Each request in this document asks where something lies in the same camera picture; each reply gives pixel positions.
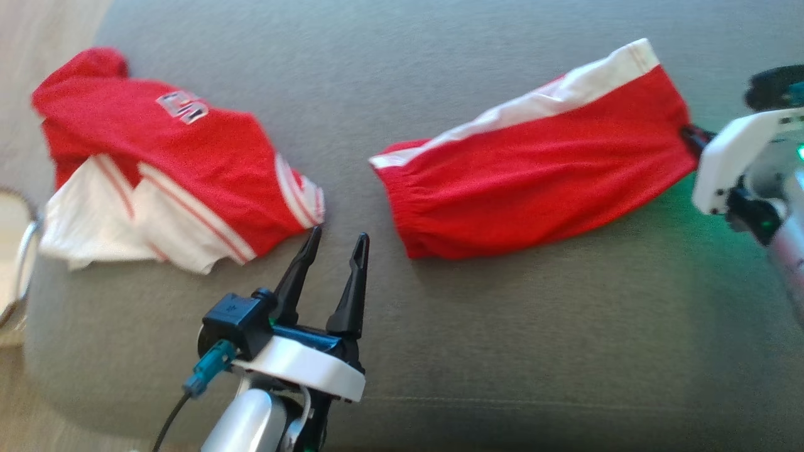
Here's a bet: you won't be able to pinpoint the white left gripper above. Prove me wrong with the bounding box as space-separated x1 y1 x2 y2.
236 226 370 449

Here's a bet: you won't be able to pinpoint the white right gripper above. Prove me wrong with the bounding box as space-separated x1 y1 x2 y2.
680 107 804 245

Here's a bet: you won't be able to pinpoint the red shorts with white band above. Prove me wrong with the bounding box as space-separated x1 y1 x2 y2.
369 38 699 260

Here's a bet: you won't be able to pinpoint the red basketball jersey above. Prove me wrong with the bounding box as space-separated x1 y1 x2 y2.
31 47 326 276

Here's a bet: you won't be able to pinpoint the grey fabric couch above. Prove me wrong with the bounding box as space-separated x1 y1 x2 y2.
25 0 804 449

